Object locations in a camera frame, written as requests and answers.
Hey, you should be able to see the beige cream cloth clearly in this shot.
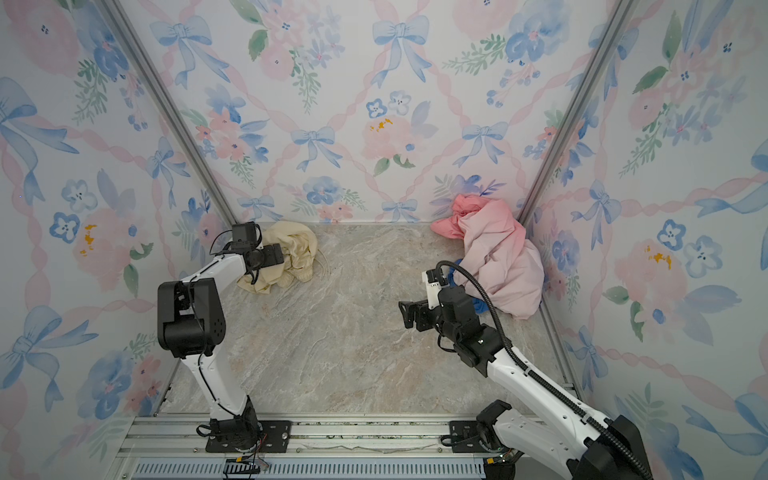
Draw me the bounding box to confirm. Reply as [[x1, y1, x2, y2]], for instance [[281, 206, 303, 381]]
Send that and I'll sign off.
[[236, 221, 318, 294]]

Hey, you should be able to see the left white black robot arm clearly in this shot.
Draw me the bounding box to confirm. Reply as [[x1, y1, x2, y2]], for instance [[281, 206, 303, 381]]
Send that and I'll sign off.
[[157, 222, 291, 454]]

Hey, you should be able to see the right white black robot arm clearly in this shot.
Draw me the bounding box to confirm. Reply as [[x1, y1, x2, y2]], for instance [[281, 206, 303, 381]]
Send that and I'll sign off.
[[398, 283, 652, 479]]

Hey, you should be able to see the blue cloth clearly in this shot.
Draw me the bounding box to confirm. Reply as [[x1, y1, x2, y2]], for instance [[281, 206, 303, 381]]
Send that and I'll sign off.
[[448, 267, 489, 315]]

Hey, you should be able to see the pink cloth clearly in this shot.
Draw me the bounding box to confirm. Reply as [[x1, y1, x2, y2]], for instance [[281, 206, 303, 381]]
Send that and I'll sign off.
[[430, 195, 545, 320]]

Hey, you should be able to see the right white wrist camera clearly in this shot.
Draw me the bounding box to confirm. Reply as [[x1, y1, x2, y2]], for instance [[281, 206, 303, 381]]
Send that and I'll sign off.
[[422, 268, 448, 310]]

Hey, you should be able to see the left aluminium corner post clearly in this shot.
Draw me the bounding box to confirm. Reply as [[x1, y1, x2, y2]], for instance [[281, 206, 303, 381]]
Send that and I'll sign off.
[[95, 0, 237, 224]]

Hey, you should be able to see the aluminium corner post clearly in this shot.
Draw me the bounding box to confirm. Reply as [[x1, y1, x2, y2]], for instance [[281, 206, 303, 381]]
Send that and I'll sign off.
[[518, 0, 635, 228], [95, 0, 237, 224]]

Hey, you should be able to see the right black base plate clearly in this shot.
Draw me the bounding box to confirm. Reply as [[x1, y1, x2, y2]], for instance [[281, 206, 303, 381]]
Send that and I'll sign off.
[[441, 420, 500, 454]]

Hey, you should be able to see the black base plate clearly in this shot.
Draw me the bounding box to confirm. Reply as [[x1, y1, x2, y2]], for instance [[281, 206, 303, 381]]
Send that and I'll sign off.
[[441, 420, 500, 454], [205, 420, 293, 454]]

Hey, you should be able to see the black corrugated cable conduit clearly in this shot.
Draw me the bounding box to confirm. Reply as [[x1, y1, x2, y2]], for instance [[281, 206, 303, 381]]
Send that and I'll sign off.
[[435, 260, 652, 480]]

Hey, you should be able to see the aluminium mounting rail frame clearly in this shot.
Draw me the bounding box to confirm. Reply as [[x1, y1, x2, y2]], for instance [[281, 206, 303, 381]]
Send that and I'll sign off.
[[107, 413, 486, 479]]

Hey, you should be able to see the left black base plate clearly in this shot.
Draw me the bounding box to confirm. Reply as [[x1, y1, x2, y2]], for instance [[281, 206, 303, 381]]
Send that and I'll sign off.
[[205, 420, 293, 454]]

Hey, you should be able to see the right aluminium corner post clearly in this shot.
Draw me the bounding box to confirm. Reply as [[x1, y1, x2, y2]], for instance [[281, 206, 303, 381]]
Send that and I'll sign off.
[[518, 0, 635, 228]]

